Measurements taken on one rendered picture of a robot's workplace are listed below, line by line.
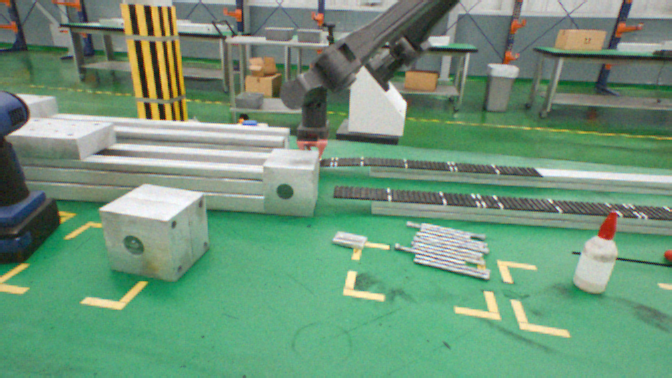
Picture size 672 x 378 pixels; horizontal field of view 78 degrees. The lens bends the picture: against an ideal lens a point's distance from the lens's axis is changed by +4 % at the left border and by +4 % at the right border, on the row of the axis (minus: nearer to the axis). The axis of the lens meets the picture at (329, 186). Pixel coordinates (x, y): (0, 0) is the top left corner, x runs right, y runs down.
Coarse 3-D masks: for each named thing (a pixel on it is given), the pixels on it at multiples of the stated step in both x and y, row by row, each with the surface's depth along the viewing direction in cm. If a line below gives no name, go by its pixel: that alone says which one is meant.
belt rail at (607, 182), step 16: (384, 176) 93; (400, 176) 92; (416, 176) 92; (432, 176) 92; (448, 176) 92; (464, 176) 92; (480, 176) 91; (496, 176) 91; (512, 176) 90; (528, 176) 90; (544, 176) 90; (560, 176) 90; (576, 176) 90; (592, 176) 90; (608, 176) 90; (624, 176) 91; (640, 176) 91; (656, 176) 91; (624, 192) 90; (640, 192) 90; (656, 192) 89
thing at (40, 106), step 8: (24, 96) 97; (32, 96) 98; (40, 96) 98; (32, 104) 92; (40, 104) 94; (48, 104) 97; (56, 104) 99; (32, 112) 92; (40, 112) 94; (48, 112) 97; (56, 112) 99
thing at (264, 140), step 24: (96, 120) 97; (120, 120) 97; (144, 120) 98; (144, 144) 91; (168, 144) 90; (192, 144) 90; (216, 144) 90; (240, 144) 90; (264, 144) 88; (288, 144) 97
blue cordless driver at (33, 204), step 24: (0, 96) 57; (0, 120) 54; (24, 120) 59; (0, 144) 55; (0, 168) 56; (0, 192) 57; (24, 192) 61; (0, 216) 56; (24, 216) 59; (48, 216) 64; (0, 240) 56; (24, 240) 57
